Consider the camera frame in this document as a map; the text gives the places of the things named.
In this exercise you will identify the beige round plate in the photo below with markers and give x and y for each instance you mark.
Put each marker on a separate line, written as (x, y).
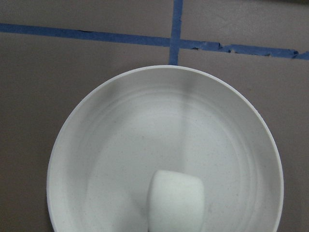
(170, 118)

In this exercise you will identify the white steamed bun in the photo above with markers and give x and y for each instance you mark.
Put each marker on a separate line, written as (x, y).
(175, 202)

